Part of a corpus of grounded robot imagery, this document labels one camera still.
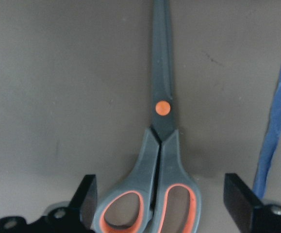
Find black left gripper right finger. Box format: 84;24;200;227
223;173;264;233

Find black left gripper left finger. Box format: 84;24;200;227
68;175;98;230

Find grey orange scissors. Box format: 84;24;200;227
93;0;201;233

